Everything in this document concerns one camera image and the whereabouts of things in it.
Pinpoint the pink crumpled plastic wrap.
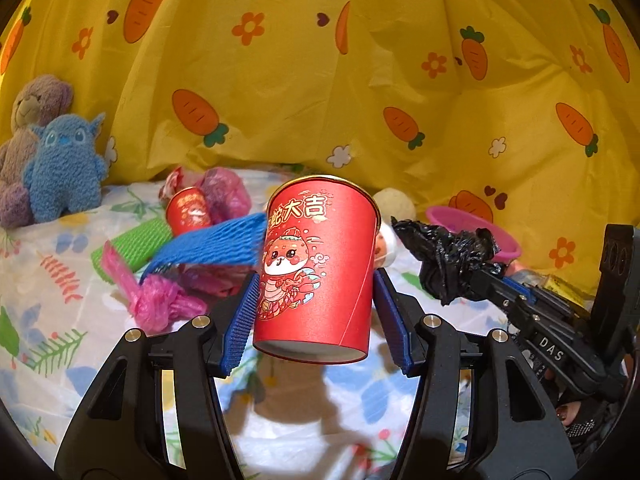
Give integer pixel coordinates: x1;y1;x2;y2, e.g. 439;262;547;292
101;242;252;335

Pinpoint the large red paper cup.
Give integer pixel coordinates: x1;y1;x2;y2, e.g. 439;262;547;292
253;174;381;364

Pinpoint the yellow carrot print curtain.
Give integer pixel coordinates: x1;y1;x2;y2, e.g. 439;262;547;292
1;0;639;292

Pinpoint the cream plush ball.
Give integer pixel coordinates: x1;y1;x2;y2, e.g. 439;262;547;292
373;188;416;224

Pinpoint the floral plastic bed cover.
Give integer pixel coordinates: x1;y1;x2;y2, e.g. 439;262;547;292
0;167;551;480

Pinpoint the pink plastic basin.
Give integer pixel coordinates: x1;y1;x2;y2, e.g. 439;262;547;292
426;206;522;264

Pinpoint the blue fuzzy plush monster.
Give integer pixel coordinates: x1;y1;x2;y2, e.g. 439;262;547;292
23;113;108;223

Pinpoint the person's right hand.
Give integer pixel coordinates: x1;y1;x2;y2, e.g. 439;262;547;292
556;401;582;427

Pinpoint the small red paper cup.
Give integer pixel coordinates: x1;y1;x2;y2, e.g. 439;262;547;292
165;186;213;237

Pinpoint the black plastic bag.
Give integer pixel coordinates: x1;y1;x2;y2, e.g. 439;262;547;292
390;218;506;306

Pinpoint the orange apple paper cup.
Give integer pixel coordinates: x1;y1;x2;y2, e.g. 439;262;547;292
373;222;398;269

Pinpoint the red white snack wrapper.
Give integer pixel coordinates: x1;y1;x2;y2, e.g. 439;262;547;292
158;166;203;207

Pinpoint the pink plastic bag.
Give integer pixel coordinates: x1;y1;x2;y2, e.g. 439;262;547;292
198;167;252;224

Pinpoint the purple teddy bear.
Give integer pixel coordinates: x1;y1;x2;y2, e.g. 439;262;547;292
0;75;74;230

